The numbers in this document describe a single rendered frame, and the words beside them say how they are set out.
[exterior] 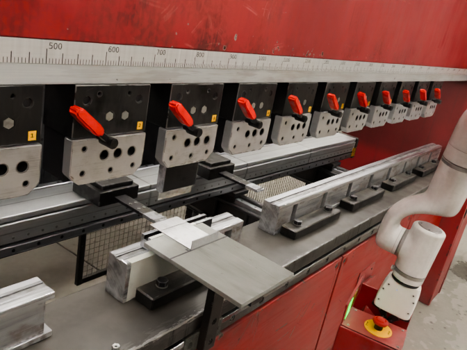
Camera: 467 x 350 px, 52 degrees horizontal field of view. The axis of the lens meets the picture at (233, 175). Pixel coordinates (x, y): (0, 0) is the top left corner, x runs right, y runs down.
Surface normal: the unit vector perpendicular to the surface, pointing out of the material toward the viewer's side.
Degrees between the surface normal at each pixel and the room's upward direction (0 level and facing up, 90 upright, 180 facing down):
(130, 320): 0
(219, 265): 0
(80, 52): 90
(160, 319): 0
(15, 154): 90
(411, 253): 90
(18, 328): 90
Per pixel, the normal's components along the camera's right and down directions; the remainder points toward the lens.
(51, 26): 0.76, 0.35
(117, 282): -0.62, 0.15
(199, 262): 0.18, -0.92
